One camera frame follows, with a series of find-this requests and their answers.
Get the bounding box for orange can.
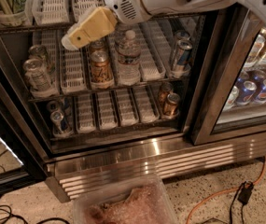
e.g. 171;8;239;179
91;50;111;83
89;39;107;53

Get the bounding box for black power adapter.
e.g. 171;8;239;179
238;182;254;205

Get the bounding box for orange extension cord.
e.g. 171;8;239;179
185;155;266;224

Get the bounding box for silver can rear left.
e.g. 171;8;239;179
29;45;55;75

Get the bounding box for closed glass fridge door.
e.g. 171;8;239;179
192;7;266;145

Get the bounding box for blue can rear bottom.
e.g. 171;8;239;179
47;99;70;115

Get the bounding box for brown can rear bottom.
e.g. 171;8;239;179
158;82;174;105

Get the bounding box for brown can front bottom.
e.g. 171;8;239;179
163;93;180;116

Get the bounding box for black floor cables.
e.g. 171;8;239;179
0;194;71;224

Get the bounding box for brown can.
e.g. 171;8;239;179
163;93;180;116
158;82;174;105

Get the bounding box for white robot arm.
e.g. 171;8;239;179
62;0;266;50

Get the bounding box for blue pepsi can right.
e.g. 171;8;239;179
253;79;266;104

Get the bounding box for orange can rear middle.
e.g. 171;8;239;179
89;39;107;53

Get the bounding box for blue silver can front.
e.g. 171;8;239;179
172;39;192;72

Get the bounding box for clear water bottle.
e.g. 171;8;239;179
114;23;131;45
118;30;141;86

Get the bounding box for blue silver can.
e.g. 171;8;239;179
172;39;192;72
174;30;190;41

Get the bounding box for open fridge door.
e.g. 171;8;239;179
0;82;46;195

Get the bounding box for orange can front middle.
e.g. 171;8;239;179
91;50;111;83

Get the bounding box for blue silver can rear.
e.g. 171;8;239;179
174;30;190;41

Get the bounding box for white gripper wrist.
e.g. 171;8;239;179
62;0;151;50

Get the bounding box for clear water bottle rear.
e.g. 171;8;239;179
114;23;131;45

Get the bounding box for silver can front left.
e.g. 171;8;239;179
23;58;52;91

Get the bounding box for blue can front bottom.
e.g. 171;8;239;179
50;110;72;134

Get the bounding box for clear plastic bin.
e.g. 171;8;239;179
74;175;178;224

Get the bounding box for clear water bottle front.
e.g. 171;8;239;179
118;30;141;86

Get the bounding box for steel fridge base grille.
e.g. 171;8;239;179
45;132;266;203

